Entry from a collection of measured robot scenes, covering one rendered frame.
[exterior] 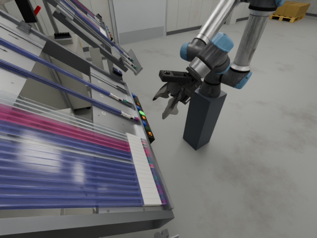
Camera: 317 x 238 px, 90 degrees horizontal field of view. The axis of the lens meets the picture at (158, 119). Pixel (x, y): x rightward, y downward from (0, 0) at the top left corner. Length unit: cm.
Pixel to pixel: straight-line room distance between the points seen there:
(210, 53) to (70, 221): 57
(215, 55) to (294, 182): 131
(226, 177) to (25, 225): 130
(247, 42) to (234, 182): 98
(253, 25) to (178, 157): 104
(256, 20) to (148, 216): 90
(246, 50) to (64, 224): 98
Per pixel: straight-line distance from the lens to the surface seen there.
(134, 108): 72
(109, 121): 56
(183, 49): 77
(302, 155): 194
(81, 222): 33
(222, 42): 62
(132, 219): 38
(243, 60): 102
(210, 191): 134
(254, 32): 98
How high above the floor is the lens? 118
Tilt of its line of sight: 43 degrees down
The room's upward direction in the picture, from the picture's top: 1 degrees clockwise
